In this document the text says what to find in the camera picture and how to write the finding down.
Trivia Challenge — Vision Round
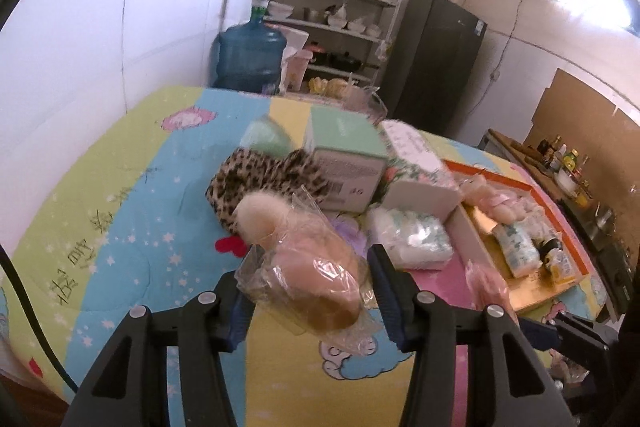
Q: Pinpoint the wooden cutting board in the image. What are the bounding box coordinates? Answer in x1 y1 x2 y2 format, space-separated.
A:
487 129 566 188

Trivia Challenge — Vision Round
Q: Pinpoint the blue water jug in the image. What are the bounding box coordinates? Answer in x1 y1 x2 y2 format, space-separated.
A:
214 19 288 95

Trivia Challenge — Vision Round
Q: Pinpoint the floral printed soft pack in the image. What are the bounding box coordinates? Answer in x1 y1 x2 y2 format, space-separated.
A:
367 207 453 270

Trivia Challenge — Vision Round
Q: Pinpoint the cardboard wall sheet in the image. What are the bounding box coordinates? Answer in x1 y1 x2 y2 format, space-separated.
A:
522 68 640 218

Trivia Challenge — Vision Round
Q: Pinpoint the green white tissue pack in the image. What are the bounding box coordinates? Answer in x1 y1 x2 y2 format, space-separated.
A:
492 224 543 278

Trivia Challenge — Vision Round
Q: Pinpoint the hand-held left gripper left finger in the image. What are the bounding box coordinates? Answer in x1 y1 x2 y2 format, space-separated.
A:
60 272 253 427

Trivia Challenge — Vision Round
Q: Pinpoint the black cooking pot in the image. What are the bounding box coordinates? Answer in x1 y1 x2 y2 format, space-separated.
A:
325 52 361 70

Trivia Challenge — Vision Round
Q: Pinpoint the plastic bag of food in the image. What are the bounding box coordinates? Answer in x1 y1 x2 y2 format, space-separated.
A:
307 74 388 115

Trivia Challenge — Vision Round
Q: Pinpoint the pink plush bunny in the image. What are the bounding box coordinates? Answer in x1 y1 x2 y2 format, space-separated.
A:
460 174 546 238

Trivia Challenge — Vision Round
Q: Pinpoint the white bowl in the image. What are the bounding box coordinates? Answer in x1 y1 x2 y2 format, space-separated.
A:
557 169 581 192

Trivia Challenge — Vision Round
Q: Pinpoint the peach puff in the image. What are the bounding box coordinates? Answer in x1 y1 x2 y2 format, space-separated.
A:
235 187 383 355

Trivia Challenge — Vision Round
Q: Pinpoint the floral tissue box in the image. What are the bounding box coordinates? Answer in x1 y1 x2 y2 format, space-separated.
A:
380 119 461 228

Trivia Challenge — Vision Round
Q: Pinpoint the mint green cardboard box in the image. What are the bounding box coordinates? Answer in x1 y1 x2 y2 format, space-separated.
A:
302 104 390 214

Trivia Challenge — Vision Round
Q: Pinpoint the black stove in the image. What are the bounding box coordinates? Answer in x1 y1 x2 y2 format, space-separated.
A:
590 232 636 308

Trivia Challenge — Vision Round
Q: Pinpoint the orange rimmed shallow box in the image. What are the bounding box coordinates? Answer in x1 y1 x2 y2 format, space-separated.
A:
442 159 603 313

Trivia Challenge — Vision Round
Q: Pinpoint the black cable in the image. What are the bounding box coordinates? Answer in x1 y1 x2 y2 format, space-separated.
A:
0 244 81 393

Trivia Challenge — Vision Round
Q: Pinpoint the group of condiment bottles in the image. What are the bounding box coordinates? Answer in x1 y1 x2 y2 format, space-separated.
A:
537 136 593 202

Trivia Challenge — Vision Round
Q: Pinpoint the dark grey fridge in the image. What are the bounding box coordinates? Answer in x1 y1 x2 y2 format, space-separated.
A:
385 0 488 142

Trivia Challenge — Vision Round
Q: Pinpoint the mint green sponge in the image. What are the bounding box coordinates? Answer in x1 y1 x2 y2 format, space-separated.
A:
240 117 296 158

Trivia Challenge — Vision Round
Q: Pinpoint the pink plastic bin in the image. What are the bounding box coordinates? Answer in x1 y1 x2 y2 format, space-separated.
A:
285 49 313 95

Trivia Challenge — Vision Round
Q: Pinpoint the purple plush doll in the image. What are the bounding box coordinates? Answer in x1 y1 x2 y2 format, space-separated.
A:
332 214 368 248

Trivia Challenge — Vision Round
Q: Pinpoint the metal kettle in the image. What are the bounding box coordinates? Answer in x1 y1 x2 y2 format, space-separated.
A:
592 202 618 233

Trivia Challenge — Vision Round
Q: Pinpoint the pink soft packet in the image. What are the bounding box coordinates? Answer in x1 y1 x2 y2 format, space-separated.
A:
465 259 511 313

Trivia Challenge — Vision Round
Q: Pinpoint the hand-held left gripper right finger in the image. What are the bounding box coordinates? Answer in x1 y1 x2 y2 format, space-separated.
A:
367 244 571 427

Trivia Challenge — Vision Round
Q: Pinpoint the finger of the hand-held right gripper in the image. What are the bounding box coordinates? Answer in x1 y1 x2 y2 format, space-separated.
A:
517 311 613 373

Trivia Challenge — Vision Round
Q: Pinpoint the leopard print scarf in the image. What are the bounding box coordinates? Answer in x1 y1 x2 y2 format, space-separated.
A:
205 147 331 238

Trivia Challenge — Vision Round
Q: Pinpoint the yellow white snack packet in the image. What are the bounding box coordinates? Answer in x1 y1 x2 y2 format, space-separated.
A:
535 237 581 283

